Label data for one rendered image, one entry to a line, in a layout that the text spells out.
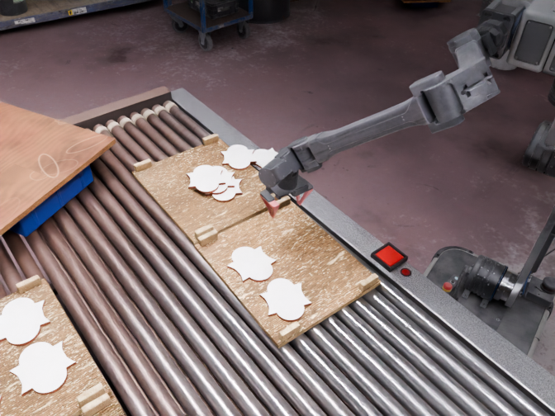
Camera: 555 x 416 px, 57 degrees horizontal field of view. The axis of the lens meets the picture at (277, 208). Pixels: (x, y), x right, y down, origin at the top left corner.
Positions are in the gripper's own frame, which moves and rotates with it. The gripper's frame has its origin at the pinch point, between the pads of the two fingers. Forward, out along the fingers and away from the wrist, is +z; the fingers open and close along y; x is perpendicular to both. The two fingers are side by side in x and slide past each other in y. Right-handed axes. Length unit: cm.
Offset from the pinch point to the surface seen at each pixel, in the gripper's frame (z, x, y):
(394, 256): 9.7, -25.8, 20.3
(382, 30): 99, 239, 305
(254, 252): 8.4, -2.9, -12.8
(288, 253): 9.3, -8.0, -4.5
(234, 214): 9.3, 14.9, -8.2
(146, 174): 9, 48, -22
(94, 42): 101, 361, 66
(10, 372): 10, -1, -79
